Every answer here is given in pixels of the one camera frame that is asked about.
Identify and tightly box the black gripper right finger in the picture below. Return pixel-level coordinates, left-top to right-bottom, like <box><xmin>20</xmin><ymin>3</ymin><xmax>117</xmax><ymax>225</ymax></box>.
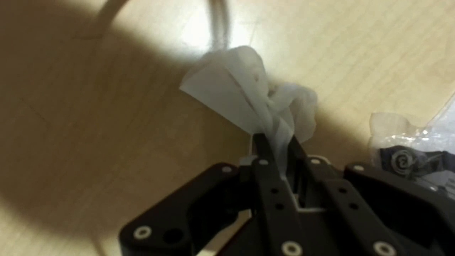
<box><xmin>286</xmin><ymin>136</ymin><xmax>455</xmax><ymax>256</ymax></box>

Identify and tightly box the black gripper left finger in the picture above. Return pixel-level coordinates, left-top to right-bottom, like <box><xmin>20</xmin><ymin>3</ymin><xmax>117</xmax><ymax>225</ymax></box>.
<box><xmin>119</xmin><ymin>133</ymin><xmax>310</xmax><ymax>256</ymax></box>

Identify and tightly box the white cloth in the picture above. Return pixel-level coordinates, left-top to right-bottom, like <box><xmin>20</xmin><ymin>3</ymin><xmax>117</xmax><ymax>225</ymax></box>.
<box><xmin>178</xmin><ymin>44</ymin><xmax>319</xmax><ymax>175</ymax></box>

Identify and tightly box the clear bag with black item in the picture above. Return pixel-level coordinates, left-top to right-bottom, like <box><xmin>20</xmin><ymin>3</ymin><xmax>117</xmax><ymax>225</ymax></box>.
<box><xmin>369</xmin><ymin>111</ymin><xmax>455</xmax><ymax>197</ymax></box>

